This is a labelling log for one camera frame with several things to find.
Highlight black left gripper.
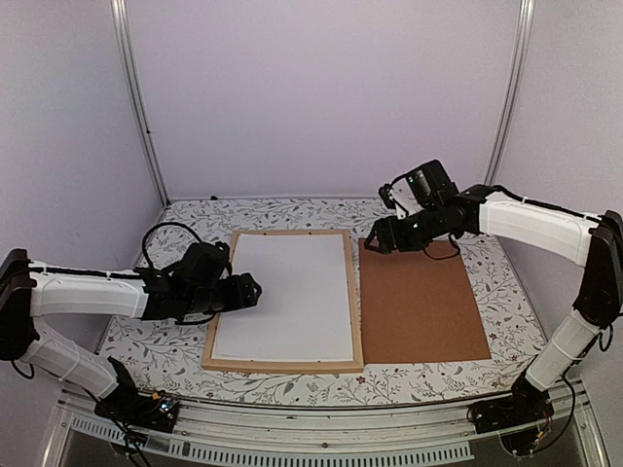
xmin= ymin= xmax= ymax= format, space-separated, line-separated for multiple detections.
xmin=185 ymin=273 xmax=262 ymax=316

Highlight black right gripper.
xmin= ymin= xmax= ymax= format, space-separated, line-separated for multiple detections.
xmin=363 ymin=202 xmax=446 ymax=255

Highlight red forest landscape photo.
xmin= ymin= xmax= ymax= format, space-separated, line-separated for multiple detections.
xmin=212 ymin=233 xmax=354 ymax=363

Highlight light wooden picture frame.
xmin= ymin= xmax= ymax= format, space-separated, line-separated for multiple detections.
xmin=201 ymin=230 xmax=364 ymax=375

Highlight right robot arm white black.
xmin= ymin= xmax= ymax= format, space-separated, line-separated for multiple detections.
xmin=364 ymin=185 xmax=622 ymax=424

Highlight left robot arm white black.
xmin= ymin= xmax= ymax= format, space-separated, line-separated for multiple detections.
xmin=1 ymin=243 xmax=262 ymax=422

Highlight brown backing board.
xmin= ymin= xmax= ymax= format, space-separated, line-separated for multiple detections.
xmin=359 ymin=240 xmax=492 ymax=364

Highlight floral patterned table mat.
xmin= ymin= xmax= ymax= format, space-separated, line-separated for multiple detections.
xmin=99 ymin=198 xmax=545 ymax=407

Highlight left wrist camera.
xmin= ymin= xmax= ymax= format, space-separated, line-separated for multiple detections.
xmin=181 ymin=241 xmax=232 ymax=284

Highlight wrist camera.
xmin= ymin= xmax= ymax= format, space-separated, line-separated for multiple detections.
xmin=181 ymin=241 xmax=232 ymax=284
xmin=378 ymin=160 xmax=458 ymax=220

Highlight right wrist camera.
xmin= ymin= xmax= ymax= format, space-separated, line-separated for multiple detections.
xmin=378 ymin=160 xmax=458 ymax=220

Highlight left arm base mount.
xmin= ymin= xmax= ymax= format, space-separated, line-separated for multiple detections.
xmin=94 ymin=378 xmax=179 ymax=433

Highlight aluminium front rail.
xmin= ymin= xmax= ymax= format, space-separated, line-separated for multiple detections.
xmin=41 ymin=379 xmax=610 ymax=466

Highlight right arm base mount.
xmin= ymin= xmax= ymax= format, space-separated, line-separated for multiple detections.
xmin=466 ymin=377 xmax=554 ymax=456

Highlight right aluminium corner post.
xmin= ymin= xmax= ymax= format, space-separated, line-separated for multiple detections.
xmin=484 ymin=0 xmax=535 ymax=185

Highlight aluminium corner post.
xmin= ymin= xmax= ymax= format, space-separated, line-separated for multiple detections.
xmin=110 ymin=0 xmax=170 ymax=208
xmin=484 ymin=0 xmax=535 ymax=185

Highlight left aluminium corner post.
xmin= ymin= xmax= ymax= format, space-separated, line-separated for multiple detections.
xmin=110 ymin=0 xmax=170 ymax=208

